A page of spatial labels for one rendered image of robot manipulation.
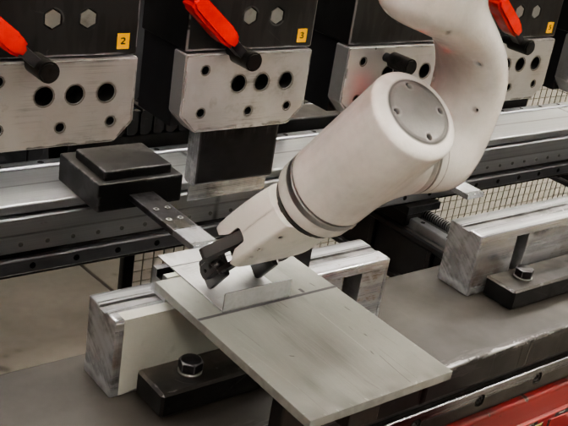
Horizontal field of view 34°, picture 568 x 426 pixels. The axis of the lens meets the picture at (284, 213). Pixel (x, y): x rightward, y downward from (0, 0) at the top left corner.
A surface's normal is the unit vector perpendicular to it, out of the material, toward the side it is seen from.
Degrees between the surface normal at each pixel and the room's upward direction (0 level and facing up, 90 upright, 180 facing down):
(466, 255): 90
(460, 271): 90
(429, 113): 41
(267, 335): 0
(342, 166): 99
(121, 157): 0
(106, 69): 90
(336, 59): 90
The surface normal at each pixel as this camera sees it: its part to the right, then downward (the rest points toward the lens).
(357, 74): 0.60, 0.40
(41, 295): 0.14, -0.90
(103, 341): -0.79, 0.14
